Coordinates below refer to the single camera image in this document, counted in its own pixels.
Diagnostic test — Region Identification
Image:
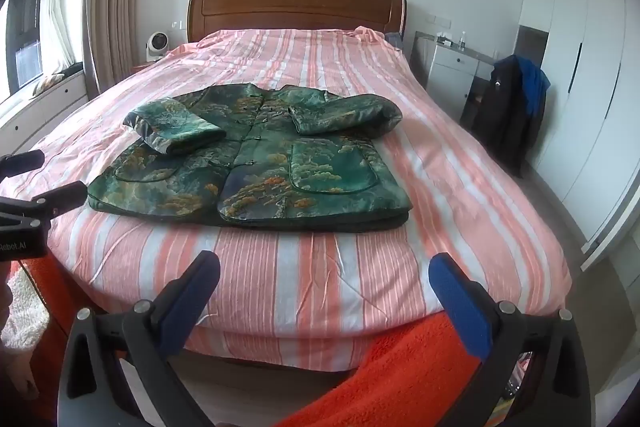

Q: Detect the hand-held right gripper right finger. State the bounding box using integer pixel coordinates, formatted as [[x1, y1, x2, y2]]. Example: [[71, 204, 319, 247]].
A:
[[428, 252, 593, 427]]

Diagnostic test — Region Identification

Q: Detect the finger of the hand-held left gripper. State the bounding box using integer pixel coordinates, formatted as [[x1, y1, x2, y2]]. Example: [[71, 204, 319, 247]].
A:
[[0, 180, 89, 231], [0, 150, 45, 178]]

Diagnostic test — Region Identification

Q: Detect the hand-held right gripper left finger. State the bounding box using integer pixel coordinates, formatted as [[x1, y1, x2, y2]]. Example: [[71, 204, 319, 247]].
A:
[[56, 250, 222, 427]]

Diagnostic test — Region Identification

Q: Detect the green printed padded jacket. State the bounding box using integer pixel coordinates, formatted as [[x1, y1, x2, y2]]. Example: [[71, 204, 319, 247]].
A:
[[87, 83, 414, 234]]

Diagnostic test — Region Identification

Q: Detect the white window seat cabinet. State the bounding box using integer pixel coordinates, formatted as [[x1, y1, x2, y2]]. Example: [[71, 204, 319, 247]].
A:
[[0, 69, 93, 158]]

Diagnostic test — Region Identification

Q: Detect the white fluffy rug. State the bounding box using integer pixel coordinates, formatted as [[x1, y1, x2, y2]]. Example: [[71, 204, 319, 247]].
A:
[[7, 274, 51, 350]]

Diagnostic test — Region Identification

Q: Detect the striped cushion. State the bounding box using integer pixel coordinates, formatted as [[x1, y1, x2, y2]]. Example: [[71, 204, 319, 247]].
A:
[[32, 73, 66, 95]]

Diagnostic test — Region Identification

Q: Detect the orange fleece blanket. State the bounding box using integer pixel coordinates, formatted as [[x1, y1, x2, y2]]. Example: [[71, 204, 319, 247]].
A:
[[22, 257, 506, 427]]

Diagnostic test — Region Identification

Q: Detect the bed with pink striped sheet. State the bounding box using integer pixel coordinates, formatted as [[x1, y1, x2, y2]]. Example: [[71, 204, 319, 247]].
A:
[[22, 27, 573, 370]]

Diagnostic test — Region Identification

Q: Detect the window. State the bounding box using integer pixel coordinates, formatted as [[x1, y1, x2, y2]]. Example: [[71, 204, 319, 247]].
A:
[[0, 0, 48, 102]]

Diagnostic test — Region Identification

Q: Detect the white sheer curtain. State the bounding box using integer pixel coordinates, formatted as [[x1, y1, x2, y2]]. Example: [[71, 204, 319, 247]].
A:
[[37, 0, 76, 78]]

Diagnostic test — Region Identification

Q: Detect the small white fan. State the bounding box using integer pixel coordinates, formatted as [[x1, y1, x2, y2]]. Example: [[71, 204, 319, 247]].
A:
[[141, 33, 167, 60]]

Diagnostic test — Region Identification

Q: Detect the beige curtain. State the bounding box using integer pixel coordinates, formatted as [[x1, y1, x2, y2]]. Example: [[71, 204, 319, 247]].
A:
[[82, 0, 151, 102]]

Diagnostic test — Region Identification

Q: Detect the black jacket on chair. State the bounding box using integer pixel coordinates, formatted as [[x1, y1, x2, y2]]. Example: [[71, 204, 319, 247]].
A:
[[460, 56, 546, 178]]

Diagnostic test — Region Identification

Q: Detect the white desk with drawers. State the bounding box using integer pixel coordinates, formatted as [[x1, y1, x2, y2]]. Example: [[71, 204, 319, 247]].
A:
[[411, 30, 497, 120]]

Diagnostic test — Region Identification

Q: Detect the blue garment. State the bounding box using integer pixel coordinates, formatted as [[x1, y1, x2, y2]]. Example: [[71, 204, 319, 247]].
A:
[[515, 56, 551, 120]]

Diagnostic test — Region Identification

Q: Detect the white wardrobe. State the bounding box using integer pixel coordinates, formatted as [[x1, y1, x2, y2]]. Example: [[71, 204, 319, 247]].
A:
[[515, 0, 640, 258]]

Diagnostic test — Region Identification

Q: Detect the wooden headboard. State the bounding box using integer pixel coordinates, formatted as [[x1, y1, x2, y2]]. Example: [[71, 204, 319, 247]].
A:
[[187, 0, 408, 44]]

